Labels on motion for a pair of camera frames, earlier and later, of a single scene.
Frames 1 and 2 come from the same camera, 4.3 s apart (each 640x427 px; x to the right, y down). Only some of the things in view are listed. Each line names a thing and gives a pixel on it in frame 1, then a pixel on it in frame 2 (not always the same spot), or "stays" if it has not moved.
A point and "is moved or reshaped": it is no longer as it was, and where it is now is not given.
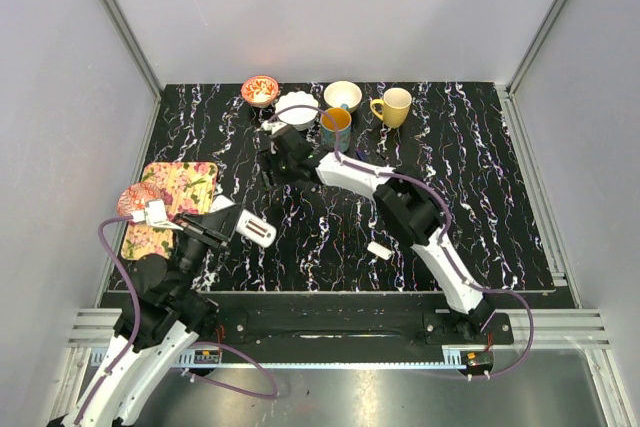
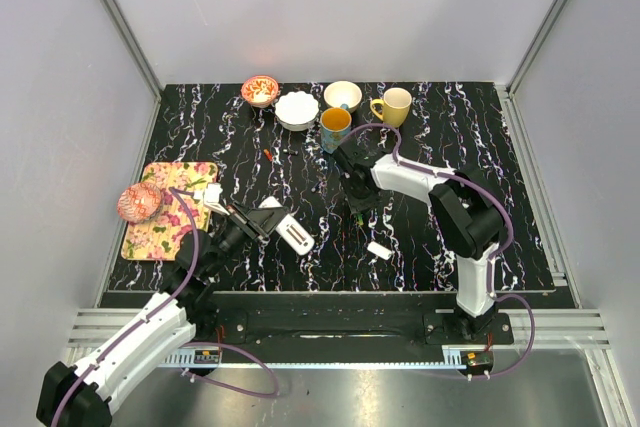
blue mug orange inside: [343, 117] stays
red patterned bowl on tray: [133, 198] stays
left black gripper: [214, 228] → [257, 224]
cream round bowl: [343, 92] stays
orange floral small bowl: [259, 91] stays
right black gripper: [268, 160] → [358, 205]
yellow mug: [396, 104] stays
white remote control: [255, 229] is moved or reshaped
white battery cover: [379, 250] stays
